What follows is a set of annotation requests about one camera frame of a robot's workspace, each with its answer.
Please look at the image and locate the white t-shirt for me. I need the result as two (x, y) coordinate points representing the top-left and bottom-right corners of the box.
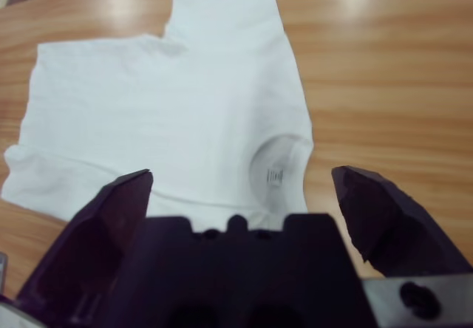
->
(1, 0), (315, 233)

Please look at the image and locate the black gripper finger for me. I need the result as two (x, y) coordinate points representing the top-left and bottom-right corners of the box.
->
(330, 165), (473, 279)
(13, 168), (154, 328)

